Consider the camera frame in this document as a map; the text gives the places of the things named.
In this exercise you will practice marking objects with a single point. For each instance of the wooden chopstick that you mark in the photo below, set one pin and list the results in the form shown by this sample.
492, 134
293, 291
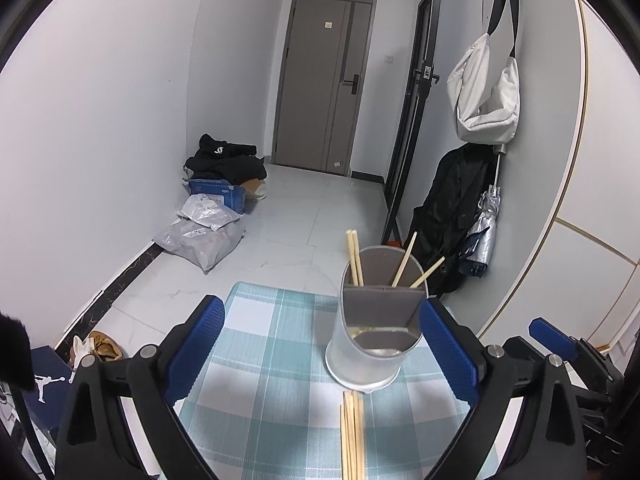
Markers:
359, 260
352, 252
404, 260
427, 273

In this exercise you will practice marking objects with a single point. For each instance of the white shoulder bag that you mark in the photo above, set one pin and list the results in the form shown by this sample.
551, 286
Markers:
480, 95

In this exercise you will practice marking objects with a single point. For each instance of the black hanging jacket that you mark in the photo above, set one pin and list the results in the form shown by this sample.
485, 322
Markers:
450, 200

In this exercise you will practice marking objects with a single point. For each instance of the pile of black clothes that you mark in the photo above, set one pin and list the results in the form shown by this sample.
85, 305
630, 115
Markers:
225, 162

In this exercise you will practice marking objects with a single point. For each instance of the pile of wooden chopsticks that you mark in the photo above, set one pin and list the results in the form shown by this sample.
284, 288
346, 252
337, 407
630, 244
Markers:
351, 435

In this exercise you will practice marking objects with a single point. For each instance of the white plastic parcel bag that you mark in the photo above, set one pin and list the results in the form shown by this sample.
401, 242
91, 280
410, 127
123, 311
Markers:
207, 212

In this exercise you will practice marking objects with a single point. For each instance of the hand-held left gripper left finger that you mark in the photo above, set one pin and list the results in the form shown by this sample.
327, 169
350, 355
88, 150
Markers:
195, 345

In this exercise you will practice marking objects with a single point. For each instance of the brown shoe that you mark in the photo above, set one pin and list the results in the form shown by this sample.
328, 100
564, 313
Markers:
105, 342

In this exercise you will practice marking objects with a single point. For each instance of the navy shoe box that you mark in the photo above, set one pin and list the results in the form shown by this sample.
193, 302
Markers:
50, 375

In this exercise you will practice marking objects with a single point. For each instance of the brown cardboard box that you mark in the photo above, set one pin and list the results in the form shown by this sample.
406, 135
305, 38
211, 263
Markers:
255, 187

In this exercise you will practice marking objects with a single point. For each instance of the blue cardboard box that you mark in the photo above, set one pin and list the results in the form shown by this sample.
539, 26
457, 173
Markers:
220, 192

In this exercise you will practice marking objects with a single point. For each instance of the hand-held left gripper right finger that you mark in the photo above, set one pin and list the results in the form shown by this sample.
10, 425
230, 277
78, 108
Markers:
447, 350

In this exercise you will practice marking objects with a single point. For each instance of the black metal door frame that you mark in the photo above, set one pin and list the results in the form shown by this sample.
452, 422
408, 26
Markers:
415, 110

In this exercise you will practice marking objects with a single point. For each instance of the grey plastic parcel bag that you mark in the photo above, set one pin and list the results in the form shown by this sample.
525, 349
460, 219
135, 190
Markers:
200, 245

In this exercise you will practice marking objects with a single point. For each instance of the white wardrobe with gold trim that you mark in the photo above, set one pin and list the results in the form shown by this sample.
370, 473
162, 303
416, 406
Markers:
600, 160

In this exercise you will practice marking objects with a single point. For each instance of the grey entrance door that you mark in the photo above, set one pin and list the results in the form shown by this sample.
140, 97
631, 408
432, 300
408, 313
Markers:
310, 85

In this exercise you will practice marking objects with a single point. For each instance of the orange and black tool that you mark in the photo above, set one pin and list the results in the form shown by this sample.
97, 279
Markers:
391, 244

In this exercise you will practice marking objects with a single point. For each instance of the silver folded umbrella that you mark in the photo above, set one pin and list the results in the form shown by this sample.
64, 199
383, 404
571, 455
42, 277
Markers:
482, 240

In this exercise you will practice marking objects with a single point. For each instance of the white utensil holder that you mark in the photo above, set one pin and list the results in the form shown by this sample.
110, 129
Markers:
360, 360

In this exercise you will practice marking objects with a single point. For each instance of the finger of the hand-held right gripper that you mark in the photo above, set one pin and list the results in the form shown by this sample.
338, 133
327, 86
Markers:
522, 344
550, 332

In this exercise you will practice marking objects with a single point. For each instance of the white socks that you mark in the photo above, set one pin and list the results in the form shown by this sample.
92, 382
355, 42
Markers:
80, 347

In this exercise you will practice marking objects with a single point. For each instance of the blue plaid table mat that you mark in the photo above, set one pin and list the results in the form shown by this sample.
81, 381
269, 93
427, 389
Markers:
270, 360

